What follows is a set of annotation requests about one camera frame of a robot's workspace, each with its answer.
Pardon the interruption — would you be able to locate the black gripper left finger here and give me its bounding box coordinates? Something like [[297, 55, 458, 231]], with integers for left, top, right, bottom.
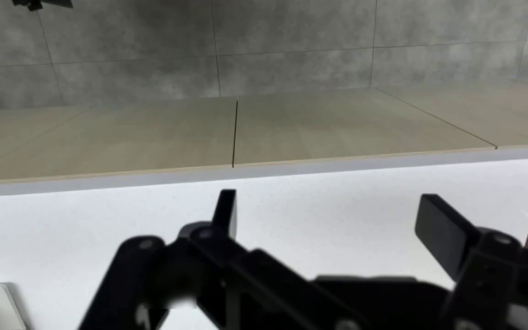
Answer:
[[78, 188, 363, 330]]

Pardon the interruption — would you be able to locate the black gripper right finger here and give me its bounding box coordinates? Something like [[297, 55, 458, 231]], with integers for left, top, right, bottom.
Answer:
[[414, 192, 528, 330]]

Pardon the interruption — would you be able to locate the white coffeemaker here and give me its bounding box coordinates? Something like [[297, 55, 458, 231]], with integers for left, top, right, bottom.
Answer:
[[0, 280, 33, 330]]

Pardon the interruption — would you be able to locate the black tripod stand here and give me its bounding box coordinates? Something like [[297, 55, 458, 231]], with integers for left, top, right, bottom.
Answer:
[[11, 0, 75, 12]]

